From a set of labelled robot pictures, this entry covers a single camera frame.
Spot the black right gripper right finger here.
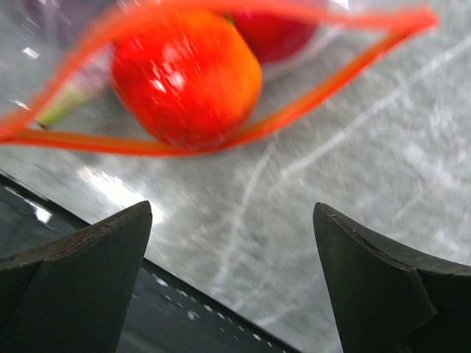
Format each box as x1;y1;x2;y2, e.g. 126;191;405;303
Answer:
313;203;470;352

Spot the clear zip top bag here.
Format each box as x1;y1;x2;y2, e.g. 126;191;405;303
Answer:
1;1;439;157

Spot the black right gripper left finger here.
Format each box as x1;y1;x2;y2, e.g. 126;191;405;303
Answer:
1;201;152;352

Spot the orange fake tomato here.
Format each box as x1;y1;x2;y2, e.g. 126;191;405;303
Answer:
110;10;263;149

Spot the red fake pomegranate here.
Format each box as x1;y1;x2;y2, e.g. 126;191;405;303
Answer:
225;11;319;65

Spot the purple fake eggplant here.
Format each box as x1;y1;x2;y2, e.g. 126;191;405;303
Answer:
35;0;113;129

